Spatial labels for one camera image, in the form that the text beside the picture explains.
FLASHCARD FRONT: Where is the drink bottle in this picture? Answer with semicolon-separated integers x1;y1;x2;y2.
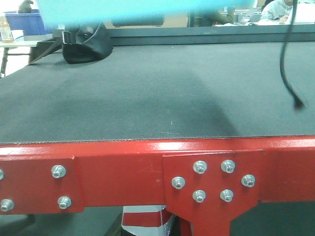
0;15;14;43

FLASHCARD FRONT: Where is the seated person in green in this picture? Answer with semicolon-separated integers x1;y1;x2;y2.
194;6;235;27

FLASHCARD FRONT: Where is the blue crate on table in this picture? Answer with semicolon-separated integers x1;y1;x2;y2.
5;9;52;36

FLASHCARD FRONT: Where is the black bag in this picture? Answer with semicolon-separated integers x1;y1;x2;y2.
29;23;114;64

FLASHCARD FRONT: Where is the red white striped barrier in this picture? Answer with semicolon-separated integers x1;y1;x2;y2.
121;205;175;236

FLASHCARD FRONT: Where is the black cable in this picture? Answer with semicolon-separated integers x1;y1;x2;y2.
280;0;306;109

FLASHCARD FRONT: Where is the light teal plastic bin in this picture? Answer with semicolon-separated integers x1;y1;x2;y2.
36;0;257;27

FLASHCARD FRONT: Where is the black conveyor belt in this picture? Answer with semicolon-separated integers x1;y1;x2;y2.
0;42;315;144

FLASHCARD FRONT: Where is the red conveyor frame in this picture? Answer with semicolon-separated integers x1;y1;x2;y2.
0;136;315;236

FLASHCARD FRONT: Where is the seated person in grey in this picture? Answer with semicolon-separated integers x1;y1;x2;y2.
260;0;293;21

